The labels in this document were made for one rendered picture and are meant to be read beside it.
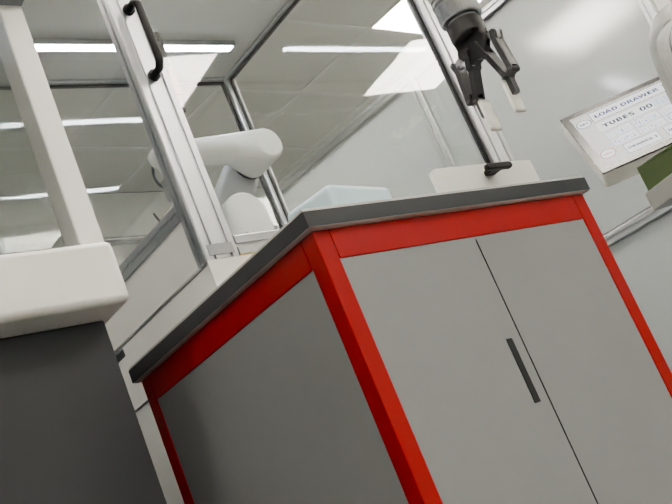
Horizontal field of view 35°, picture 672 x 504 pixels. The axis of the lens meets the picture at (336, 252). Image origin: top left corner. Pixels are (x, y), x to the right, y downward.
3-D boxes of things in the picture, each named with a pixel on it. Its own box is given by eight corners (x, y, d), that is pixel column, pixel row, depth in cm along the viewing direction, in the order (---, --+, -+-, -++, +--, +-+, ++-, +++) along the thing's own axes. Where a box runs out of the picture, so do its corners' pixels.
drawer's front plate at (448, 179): (552, 205, 219) (530, 159, 222) (456, 219, 200) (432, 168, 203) (547, 209, 220) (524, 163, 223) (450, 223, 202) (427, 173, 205)
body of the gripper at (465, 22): (488, 10, 216) (507, 48, 213) (462, 34, 222) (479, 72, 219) (463, 8, 211) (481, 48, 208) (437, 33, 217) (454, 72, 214)
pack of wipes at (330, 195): (356, 240, 167) (345, 214, 168) (400, 210, 161) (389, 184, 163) (293, 241, 155) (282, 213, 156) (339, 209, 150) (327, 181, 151)
